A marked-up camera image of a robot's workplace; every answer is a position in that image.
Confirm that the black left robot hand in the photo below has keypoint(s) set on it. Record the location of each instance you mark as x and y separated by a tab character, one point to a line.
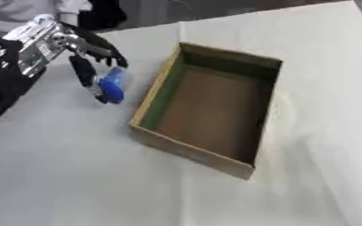
91	50

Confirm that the blue block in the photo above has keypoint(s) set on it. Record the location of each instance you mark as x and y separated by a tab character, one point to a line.
112	86

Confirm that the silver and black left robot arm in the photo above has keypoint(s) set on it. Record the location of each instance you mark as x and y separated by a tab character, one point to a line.
14	61

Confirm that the tan cardboard box green inside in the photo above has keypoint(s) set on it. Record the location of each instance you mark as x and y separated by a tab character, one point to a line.
210	109

